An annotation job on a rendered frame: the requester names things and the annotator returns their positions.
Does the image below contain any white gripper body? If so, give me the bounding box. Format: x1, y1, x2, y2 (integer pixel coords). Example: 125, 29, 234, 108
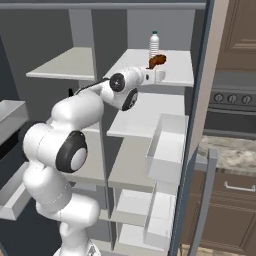
146, 69, 167, 85

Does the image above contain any brown chicken drumstick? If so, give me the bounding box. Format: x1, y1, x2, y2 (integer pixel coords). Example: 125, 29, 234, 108
147, 54, 168, 71

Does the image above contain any white fridge shelf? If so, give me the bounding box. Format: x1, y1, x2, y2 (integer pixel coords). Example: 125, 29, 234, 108
102, 48, 195, 88
106, 92, 186, 140

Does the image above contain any grey fridge door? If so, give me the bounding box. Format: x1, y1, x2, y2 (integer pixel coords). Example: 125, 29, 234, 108
143, 0, 231, 256

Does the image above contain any grey fridge freezer cabinet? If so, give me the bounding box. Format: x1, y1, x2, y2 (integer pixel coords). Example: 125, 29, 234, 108
0, 0, 208, 256

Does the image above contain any white freezer shelf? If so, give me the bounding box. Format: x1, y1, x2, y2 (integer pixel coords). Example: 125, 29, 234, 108
25, 46, 98, 82

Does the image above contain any grey freezer door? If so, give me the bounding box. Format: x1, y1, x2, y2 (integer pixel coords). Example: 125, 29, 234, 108
0, 99, 32, 222

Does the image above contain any clear bottle with green cap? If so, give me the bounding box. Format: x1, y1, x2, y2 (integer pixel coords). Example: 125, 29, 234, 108
148, 30, 161, 60

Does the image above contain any dark oven with knobs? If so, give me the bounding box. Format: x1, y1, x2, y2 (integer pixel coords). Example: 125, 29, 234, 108
202, 69, 256, 140

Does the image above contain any brown drawer front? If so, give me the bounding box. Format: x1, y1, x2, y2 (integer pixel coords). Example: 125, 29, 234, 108
212, 169, 256, 204

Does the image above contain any brown base cupboard door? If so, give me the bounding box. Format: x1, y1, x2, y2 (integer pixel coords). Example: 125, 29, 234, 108
180, 168, 256, 256

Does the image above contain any brown wall cupboard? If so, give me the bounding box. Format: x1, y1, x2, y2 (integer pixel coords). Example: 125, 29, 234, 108
216, 0, 256, 72

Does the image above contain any grey fridge door handle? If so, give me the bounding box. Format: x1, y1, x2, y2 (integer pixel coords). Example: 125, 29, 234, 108
188, 147, 219, 256

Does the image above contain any silver drawer handle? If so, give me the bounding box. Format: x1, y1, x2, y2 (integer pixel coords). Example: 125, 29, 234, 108
223, 180, 256, 194

